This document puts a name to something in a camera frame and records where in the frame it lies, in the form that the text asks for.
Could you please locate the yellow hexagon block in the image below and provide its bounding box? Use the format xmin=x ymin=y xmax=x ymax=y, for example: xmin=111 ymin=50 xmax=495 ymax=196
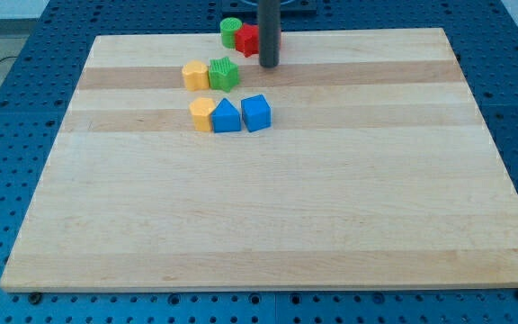
xmin=189 ymin=97 xmax=216 ymax=131

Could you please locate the yellow heart block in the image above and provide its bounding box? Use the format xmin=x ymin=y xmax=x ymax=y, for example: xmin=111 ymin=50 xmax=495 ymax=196
xmin=182 ymin=60 xmax=210 ymax=91

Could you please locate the blue cube block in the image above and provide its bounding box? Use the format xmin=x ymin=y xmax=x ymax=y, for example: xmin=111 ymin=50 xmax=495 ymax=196
xmin=241 ymin=94 xmax=272 ymax=132

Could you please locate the blue triangle block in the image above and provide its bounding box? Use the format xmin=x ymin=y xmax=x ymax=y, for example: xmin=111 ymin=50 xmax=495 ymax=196
xmin=211 ymin=98 xmax=241 ymax=133

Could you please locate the green star block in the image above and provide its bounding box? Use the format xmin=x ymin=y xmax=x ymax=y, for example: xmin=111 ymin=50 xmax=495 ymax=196
xmin=209 ymin=57 xmax=240 ymax=93

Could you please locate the wooden board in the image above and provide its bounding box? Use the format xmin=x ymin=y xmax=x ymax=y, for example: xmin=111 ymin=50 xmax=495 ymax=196
xmin=0 ymin=28 xmax=518 ymax=293

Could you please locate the red block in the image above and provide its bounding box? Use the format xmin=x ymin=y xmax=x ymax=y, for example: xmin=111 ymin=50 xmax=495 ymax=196
xmin=235 ymin=23 xmax=259 ymax=58

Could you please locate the green cylinder block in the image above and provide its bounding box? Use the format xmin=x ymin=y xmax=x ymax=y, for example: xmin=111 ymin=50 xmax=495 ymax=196
xmin=219 ymin=17 xmax=243 ymax=49

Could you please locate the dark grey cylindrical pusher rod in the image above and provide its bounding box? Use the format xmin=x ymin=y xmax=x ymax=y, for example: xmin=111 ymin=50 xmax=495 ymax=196
xmin=257 ymin=0 xmax=281 ymax=68

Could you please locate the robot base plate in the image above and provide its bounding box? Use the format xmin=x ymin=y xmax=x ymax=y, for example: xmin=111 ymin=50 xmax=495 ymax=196
xmin=221 ymin=0 xmax=317 ymax=14

